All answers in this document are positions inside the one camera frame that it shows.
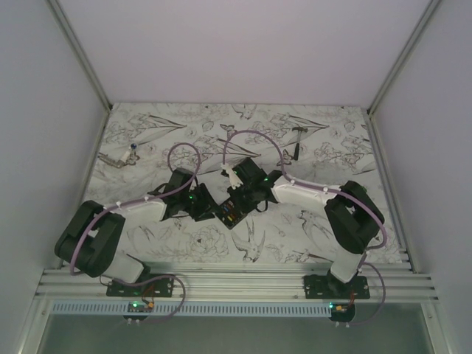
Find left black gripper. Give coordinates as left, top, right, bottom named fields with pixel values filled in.
left=179, top=184, right=222, bottom=222

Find black fuse box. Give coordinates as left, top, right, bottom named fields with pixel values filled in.
left=215, top=197, right=250, bottom=230

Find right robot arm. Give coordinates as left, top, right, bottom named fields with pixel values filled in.
left=218, top=158, right=384, bottom=299

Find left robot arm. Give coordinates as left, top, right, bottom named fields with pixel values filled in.
left=55, top=168, right=217, bottom=296

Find small hammer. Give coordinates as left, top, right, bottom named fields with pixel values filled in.
left=292, top=126, right=308, bottom=161

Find floral patterned mat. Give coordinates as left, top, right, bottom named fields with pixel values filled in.
left=86, top=103, right=389, bottom=263

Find metal latch with blue knob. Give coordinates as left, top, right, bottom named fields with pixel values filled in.
left=98, top=143, right=140, bottom=169

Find left controller board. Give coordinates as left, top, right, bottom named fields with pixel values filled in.
left=123, top=300, right=153, bottom=325

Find controller board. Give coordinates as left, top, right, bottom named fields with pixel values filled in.
left=123, top=300, right=153, bottom=325
left=329, top=303, right=356, bottom=326

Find right controller board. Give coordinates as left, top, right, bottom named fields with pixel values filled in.
left=329, top=303, right=356, bottom=326

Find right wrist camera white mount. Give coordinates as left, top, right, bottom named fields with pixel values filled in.
left=221, top=164, right=243, bottom=190

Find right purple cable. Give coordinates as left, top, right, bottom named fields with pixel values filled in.
left=221, top=129, right=388, bottom=327

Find purple cable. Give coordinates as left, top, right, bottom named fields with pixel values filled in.
left=221, top=129, right=388, bottom=327
left=69, top=143, right=203, bottom=324

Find aluminium rail frame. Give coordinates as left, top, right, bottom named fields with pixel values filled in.
left=35, top=262, right=438, bottom=303

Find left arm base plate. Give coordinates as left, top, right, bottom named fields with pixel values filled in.
left=106, top=274, right=174, bottom=298

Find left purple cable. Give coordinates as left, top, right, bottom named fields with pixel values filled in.
left=69, top=143, right=203, bottom=324

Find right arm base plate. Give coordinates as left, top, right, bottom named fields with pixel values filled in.
left=303, top=272, right=370, bottom=300

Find slotted cable duct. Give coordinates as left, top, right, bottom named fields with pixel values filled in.
left=51, top=300, right=330, bottom=318

